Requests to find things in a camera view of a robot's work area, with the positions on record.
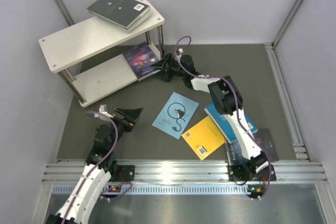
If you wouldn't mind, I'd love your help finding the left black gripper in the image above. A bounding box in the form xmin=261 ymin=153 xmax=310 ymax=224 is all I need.
xmin=108 ymin=107 xmax=143 ymax=150

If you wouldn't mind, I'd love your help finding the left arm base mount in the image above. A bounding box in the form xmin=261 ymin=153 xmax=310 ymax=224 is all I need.
xmin=109 ymin=165 xmax=135 ymax=183

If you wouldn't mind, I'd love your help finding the yellow book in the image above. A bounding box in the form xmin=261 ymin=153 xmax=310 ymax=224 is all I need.
xmin=182 ymin=116 xmax=225 ymax=160

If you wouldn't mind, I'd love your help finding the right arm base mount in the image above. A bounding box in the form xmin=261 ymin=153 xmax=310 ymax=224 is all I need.
xmin=228 ymin=162 xmax=277 ymax=185

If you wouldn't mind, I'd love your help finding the light blue cat book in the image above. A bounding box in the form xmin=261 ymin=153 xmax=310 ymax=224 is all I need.
xmin=152 ymin=92 xmax=199 ymax=139

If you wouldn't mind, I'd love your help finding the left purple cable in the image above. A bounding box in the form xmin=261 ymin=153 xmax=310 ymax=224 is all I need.
xmin=60 ymin=111 xmax=133 ymax=224

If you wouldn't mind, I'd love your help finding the black shiny book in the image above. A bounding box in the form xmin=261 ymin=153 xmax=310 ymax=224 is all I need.
xmin=87 ymin=0 xmax=152 ymax=31

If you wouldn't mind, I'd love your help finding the purple cable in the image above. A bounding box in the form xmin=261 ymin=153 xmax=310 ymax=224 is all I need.
xmin=174 ymin=36 xmax=275 ymax=201
xmin=60 ymin=111 xmax=133 ymax=224

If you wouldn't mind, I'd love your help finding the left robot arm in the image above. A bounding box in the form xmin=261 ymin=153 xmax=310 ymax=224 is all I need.
xmin=46 ymin=105 xmax=143 ymax=223

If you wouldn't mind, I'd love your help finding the dark blue castle book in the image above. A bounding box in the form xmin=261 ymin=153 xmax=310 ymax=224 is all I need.
xmin=225 ymin=129 xmax=279 ymax=165

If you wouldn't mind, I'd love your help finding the blue paperback book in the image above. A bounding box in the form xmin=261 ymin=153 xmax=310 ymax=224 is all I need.
xmin=204 ymin=103 xmax=258 ymax=143

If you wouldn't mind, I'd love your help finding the white two-tier shelf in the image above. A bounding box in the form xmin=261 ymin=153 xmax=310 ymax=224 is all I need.
xmin=39 ymin=6 xmax=165 ymax=108

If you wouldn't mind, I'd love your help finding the purple Robinson Crusoe book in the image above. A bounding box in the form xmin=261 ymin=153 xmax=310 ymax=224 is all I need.
xmin=123 ymin=42 xmax=159 ymax=81

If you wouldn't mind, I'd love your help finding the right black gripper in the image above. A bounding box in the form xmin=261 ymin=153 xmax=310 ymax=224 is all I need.
xmin=151 ymin=54 xmax=187 ymax=82

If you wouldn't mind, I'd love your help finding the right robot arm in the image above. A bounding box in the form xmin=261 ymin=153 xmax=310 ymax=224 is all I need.
xmin=151 ymin=52 xmax=272 ymax=180

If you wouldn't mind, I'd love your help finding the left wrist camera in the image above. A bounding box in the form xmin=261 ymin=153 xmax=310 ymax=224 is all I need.
xmin=95 ymin=104 xmax=113 ymax=121

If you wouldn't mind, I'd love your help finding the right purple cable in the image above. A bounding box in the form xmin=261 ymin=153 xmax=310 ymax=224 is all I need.
xmin=174 ymin=36 xmax=275 ymax=201

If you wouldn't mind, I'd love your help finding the pale green book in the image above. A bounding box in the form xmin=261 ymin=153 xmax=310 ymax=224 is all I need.
xmin=117 ymin=0 xmax=152 ymax=31

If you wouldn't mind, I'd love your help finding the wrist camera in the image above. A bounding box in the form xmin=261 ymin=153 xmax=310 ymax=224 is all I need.
xmin=174 ymin=48 xmax=184 ymax=62
xmin=95 ymin=104 xmax=113 ymax=121

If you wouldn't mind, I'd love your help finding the slotted cable duct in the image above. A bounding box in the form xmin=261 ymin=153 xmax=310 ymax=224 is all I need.
xmin=52 ymin=184 xmax=251 ymax=195

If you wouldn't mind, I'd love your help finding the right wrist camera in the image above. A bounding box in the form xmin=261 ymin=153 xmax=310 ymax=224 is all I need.
xmin=174 ymin=48 xmax=184 ymax=62

